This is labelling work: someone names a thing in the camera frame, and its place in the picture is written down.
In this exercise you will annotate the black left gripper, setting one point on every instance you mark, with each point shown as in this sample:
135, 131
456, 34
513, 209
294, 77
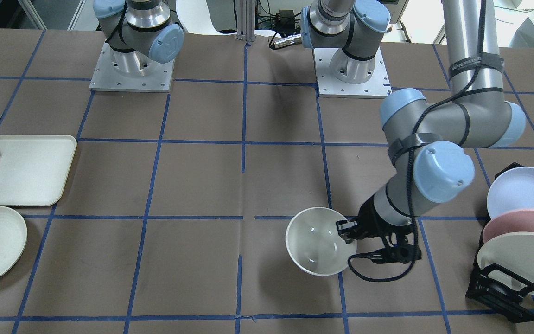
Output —
371, 221

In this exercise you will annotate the white ceramic bowl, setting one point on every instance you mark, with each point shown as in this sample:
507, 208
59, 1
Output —
313, 243

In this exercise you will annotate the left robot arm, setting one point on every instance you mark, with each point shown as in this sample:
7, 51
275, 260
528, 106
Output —
425, 141

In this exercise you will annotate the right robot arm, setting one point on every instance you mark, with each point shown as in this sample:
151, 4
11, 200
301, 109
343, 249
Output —
139, 33

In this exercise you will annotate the white rectangular tray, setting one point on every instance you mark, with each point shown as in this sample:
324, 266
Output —
34, 168

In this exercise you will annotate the black dish rack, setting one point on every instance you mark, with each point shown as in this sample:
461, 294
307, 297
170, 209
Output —
496, 295

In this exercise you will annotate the lavender plate in rack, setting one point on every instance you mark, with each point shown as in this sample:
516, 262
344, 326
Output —
510, 191

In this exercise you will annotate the beige plate in rack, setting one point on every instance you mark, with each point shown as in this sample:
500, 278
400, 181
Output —
513, 251

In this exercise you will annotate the pink plate in rack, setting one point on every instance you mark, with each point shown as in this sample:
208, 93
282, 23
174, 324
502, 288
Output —
518, 220

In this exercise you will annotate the white plastic chair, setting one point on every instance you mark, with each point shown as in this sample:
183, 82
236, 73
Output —
207, 17

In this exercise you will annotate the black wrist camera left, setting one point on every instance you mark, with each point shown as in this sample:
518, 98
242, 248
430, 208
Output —
396, 249

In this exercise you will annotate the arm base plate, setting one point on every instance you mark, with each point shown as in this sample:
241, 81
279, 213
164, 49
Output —
130, 76
342, 77

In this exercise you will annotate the aluminium frame post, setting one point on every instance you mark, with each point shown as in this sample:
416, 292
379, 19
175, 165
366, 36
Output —
245, 20

